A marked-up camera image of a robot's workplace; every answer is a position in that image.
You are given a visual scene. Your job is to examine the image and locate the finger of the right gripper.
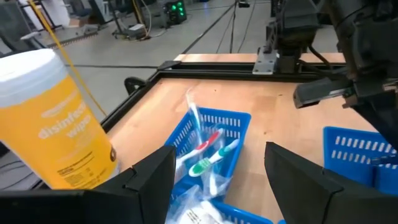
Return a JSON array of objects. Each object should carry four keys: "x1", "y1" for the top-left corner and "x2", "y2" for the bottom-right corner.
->
[
  {"x1": 293, "y1": 77, "x2": 355, "y2": 109},
  {"x1": 353, "y1": 90, "x2": 398, "y2": 141}
]

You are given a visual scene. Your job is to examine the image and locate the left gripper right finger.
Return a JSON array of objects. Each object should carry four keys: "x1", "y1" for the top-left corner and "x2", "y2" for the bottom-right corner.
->
[{"x1": 264, "y1": 141, "x2": 398, "y2": 224}]

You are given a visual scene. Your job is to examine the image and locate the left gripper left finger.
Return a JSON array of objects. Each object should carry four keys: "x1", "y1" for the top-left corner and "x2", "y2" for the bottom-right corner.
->
[{"x1": 0, "y1": 144, "x2": 177, "y2": 224}]

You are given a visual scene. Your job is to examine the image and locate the bagged white cotton balls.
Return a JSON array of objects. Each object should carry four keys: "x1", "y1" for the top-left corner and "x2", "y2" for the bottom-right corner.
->
[
  {"x1": 198, "y1": 202, "x2": 234, "y2": 224},
  {"x1": 166, "y1": 185, "x2": 215, "y2": 224}
]

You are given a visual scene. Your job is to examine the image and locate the red white toothbrush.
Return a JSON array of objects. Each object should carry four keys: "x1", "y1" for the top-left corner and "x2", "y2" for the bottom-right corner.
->
[{"x1": 175, "y1": 128, "x2": 224, "y2": 167}]

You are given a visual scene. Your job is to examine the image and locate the green white toothbrush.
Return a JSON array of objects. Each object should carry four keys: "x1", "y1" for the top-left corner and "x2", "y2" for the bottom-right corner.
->
[{"x1": 188, "y1": 139, "x2": 240, "y2": 178}]

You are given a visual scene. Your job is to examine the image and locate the blue white toothbrush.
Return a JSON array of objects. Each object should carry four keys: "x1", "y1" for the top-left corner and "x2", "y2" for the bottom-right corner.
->
[{"x1": 185, "y1": 88, "x2": 205, "y2": 147}]

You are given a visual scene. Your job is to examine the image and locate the yellow disinfecting wipes canister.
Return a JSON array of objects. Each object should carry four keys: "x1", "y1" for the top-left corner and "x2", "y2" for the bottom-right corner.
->
[{"x1": 0, "y1": 49, "x2": 121, "y2": 190}]

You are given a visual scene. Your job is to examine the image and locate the black table clamp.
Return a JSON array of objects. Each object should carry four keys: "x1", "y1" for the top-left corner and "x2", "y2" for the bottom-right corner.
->
[{"x1": 124, "y1": 77, "x2": 147, "y2": 96}]

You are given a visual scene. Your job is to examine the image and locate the black box with green lights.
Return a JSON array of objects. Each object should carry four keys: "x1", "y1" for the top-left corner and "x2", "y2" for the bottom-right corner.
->
[{"x1": 163, "y1": 0, "x2": 187, "y2": 26}]

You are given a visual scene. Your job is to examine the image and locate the metal equipment cart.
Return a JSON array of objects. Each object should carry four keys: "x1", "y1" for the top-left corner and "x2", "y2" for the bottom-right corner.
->
[{"x1": 107, "y1": 0, "x2": 153, "y2": 40}]

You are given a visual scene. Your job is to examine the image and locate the black office chair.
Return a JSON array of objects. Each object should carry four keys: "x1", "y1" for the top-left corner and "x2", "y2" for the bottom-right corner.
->
[{"x1": 0, "y1": 0, "x2": 32, "y2": 54}]

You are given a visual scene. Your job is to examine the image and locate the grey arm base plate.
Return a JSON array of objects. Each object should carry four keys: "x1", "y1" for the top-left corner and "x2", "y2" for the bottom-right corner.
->
[{"x1": 252, "y1": 46, "x2": 279, "y2": 75}]

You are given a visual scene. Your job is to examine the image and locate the black aluminium table frame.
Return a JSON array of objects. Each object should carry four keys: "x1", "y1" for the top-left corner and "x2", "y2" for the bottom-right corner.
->
[{"x1": 101, "y1": 60, "x2": 349, "y2": 133}]

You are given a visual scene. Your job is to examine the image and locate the black floor cable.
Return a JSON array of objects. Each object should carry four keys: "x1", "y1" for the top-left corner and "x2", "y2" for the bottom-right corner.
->
[{"x1": 214, "y1": 0, "x2": 249, "y2": 54}]

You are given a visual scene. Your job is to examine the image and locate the yellow hanging cord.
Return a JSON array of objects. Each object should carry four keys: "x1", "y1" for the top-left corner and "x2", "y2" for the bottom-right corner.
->
[{"x1": 27, "y1": 0, "x2": 108, "y2": 118}]

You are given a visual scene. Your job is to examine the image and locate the grey floor rail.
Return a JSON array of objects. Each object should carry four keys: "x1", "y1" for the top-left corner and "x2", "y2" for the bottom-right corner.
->
[{"x1": 20, "y1": 24, "x2": 100, "y2": 49}]

